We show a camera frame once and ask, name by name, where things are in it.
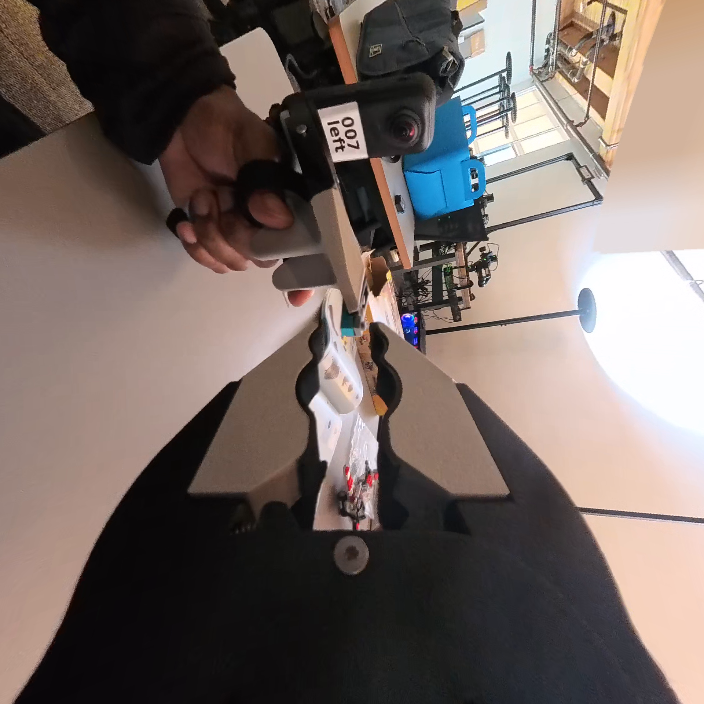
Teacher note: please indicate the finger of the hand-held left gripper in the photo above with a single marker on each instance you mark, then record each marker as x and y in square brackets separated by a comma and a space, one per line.
[335, 242]
[302, 272]

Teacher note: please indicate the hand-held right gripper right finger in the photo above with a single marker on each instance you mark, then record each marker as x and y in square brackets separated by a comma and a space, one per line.
[445, 440]

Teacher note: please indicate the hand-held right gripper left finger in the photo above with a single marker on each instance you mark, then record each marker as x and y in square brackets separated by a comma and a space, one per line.
[253, 440]

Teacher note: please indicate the teal toy brick plate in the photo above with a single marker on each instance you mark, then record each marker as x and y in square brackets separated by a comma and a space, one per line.
[351, 324]

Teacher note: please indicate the person's left forearm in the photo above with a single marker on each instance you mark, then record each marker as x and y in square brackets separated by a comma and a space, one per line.
[137, 71]

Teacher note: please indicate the grey desk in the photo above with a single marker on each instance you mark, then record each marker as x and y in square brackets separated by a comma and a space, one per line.
[110, 357]

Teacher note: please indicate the person's left hand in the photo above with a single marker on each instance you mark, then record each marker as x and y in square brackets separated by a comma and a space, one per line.
[209, 154]

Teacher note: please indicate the yellow toy set box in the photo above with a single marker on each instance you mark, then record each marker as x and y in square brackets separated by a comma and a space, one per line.
[379, 286]

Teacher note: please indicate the small black device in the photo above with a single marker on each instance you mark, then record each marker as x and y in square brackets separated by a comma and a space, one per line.
[400, 204]

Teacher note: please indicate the dark navy backpack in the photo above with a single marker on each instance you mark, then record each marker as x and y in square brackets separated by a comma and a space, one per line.
[407, 38]

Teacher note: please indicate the clear plastic bag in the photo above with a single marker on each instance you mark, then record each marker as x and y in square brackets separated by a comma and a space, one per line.
[357, 440]

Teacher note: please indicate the blue felt bag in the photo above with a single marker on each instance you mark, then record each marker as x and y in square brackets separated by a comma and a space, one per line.
[440, 181]

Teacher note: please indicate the red grey toy plane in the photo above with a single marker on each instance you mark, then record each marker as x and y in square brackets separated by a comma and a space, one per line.
[357, 489]

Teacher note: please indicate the instruction booklet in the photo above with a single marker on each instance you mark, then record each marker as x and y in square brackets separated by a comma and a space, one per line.
[341, 379]

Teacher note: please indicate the lit computer tower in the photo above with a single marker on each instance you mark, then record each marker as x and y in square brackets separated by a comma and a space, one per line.
[412, 327]

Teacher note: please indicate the black floor lamp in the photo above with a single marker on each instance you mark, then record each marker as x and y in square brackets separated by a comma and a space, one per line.
[587, 309]

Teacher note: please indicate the black light stand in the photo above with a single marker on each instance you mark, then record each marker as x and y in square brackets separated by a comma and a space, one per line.
[643, 516]

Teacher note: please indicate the black metal frame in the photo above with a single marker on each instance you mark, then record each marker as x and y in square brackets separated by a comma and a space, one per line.
[550, 162]

